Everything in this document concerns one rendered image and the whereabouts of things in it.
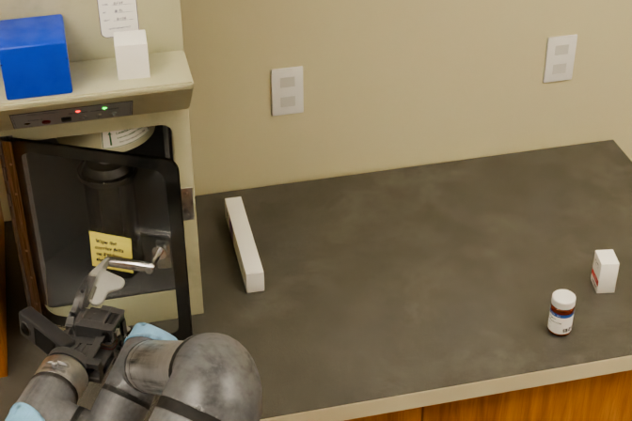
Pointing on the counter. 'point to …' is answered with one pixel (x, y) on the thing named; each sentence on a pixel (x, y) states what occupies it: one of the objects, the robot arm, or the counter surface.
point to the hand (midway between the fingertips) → (105, 286)
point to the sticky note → (118, 246)
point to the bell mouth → (122, 142)
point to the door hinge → (14, 218)
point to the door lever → (138, 261)
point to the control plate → (71, 114)
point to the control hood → (113, 88)
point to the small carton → (132, 54)
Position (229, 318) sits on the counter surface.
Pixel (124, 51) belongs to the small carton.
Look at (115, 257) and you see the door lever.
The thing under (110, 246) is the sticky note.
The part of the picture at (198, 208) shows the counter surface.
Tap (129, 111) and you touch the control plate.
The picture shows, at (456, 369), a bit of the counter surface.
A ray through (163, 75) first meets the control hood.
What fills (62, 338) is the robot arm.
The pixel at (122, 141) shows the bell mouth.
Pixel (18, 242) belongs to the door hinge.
